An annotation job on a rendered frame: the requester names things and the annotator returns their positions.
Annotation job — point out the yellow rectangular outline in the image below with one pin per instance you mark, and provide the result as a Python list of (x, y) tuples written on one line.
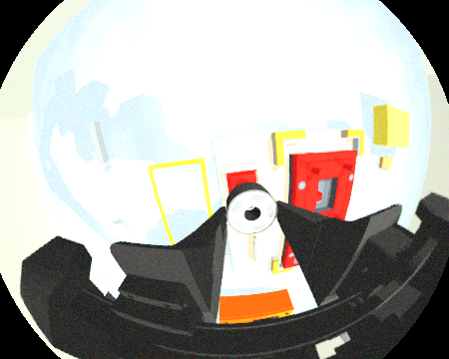
[(179, 164)]

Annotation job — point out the yellow rectangular block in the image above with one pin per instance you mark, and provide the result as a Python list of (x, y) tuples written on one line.
[(391, 126)]

